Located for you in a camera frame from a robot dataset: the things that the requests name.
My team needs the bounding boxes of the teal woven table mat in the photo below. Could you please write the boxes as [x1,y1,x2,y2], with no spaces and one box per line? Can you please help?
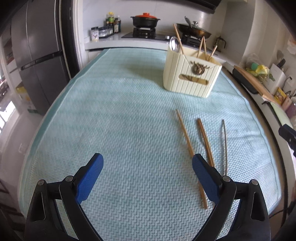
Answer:
[18,48,281,240]

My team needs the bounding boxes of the wok with glass lid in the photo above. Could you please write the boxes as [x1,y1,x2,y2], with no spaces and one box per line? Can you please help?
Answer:
[177,16,212,39]

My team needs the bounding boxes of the plastic bag with produce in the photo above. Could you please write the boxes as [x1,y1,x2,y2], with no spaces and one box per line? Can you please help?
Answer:
[245,53,275,83]

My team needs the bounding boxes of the dark grey refrigerator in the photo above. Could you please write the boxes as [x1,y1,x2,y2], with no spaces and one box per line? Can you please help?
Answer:
[11,0,79,115]

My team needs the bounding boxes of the dark glass kettle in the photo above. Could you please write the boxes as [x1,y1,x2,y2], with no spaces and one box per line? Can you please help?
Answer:
[214,36,226,52]

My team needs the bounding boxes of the white knife block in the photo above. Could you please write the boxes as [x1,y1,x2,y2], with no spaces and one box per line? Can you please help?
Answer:
[264,64,286,95]

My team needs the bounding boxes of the wooden cutting board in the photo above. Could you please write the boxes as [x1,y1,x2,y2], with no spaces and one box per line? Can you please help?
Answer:
[234,65,277,104]

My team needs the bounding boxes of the black gas stove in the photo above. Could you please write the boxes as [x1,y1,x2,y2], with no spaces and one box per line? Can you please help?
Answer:
[122,28,202,48]

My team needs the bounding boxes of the white spice jar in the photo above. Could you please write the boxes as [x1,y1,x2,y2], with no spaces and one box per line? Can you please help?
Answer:
[91,27,99,42]

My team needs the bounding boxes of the light green tray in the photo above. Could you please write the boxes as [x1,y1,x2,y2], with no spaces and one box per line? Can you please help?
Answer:
[270,102,293,128]

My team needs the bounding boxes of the black pot orange lid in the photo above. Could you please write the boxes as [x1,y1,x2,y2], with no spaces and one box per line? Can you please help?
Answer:
[131,13,160,29]

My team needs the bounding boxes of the cream utensil holder box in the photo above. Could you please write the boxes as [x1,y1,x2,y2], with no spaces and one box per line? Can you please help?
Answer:
[163,47,222,98]

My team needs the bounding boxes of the sauce bottles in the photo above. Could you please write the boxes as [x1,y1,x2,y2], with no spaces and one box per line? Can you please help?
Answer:
[105,11,121,34]

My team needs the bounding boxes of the steel spoon in holder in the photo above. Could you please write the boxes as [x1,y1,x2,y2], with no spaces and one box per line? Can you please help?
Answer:
[169,37,180,53]

